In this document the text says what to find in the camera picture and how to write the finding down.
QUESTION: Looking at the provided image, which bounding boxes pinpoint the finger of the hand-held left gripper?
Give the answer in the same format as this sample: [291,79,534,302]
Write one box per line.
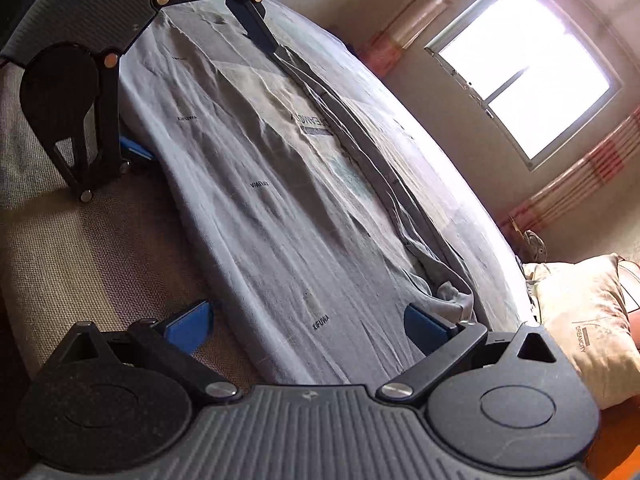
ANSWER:
[49,51,157,203]
[152,0,282,58]

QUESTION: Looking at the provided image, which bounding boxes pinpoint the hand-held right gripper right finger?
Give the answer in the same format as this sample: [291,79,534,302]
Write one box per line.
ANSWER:
[375,303,559,406]

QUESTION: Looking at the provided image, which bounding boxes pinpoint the grey ornament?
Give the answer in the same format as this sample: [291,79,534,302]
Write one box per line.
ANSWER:
[510,215,548,263]

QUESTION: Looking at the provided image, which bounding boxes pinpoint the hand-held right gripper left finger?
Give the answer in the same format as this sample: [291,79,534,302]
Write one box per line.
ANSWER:
[62,300,244,405]

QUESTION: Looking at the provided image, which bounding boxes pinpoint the window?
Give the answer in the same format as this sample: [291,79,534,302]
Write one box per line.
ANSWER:
[425,0,623,171]

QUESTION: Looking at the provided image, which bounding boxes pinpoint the grey pants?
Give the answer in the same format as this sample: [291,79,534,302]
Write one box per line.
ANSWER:
[117,0,476,386]

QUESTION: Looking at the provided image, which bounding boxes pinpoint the pink striped curtain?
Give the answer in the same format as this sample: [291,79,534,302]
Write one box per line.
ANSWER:
[354,0,501,66]
[500,110,640,256]

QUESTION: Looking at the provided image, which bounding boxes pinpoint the large beige pillow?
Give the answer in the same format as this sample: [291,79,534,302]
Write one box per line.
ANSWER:
[522,252,640,411]

